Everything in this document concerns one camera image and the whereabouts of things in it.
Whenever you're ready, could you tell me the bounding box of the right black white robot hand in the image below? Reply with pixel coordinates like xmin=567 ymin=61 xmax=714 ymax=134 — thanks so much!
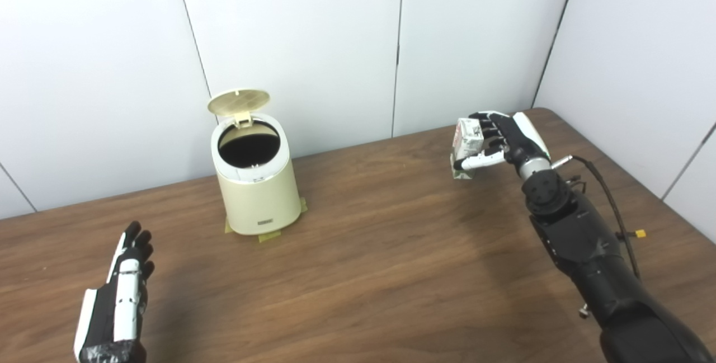
xmin=453 ymin=111 xmax=552 ymax=172

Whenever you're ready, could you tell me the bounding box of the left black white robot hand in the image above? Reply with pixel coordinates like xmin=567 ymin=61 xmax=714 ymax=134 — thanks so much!
xmin=74 ymin=221 xmax=155 ymax=363

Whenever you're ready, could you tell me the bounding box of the white green milk carton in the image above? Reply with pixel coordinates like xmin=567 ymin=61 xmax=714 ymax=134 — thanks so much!
xmin=451 ymin=118 xmax=485 ymax=180

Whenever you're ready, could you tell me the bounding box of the cream-colored bin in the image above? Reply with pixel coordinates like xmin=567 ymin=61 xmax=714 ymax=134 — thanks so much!
xmin=207 ymin=89 xmax=303 ymax=236

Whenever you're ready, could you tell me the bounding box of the round cream bin lid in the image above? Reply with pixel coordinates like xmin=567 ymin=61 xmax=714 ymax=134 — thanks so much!
xmin=207 ymin=89 xmax=271 ymax=129

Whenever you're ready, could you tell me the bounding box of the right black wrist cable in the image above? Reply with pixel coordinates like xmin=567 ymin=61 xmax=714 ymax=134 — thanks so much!
xmin=551 ymin=155 xmax=641 ymax=280

